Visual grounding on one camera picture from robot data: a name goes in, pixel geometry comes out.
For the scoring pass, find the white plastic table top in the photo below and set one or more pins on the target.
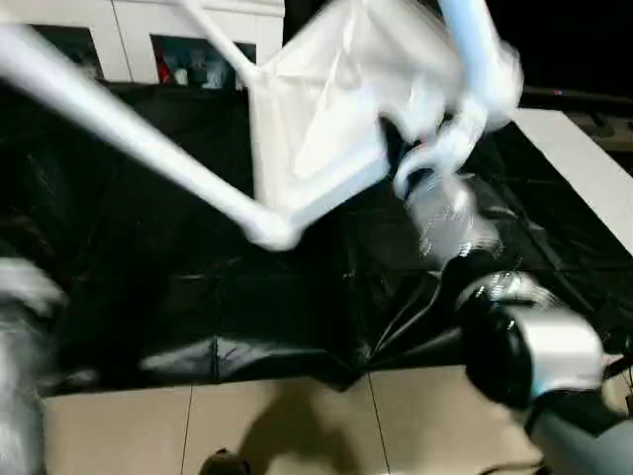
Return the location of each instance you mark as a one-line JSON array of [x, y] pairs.
[[321, 99]]

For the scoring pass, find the white plastic table leg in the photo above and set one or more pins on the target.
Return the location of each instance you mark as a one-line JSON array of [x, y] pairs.
[[222, 39], [475, 59], [123, 128]]

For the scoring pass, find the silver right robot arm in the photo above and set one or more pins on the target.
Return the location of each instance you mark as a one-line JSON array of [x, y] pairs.
[[559, 341]]

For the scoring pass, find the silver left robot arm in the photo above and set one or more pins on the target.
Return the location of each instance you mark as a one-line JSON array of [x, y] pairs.
[[25, 346]]

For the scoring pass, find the white flat board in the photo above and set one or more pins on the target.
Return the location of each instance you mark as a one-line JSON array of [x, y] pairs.
[[578, 163]]

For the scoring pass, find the black metal rod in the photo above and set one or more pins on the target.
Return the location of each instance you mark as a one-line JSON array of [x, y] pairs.
[[578, 94]]

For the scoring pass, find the white mug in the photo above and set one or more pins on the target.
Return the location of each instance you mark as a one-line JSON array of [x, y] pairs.
[[181, 76]]

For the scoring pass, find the black work mat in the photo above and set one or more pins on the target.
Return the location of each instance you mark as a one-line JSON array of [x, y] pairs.
[[198, 297]]

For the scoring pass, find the white cabinet with glass doors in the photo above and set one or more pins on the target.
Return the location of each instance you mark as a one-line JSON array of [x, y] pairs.
[[128, 25]]

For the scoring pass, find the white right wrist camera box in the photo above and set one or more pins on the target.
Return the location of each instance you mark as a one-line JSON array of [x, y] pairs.
[[445, 143]]

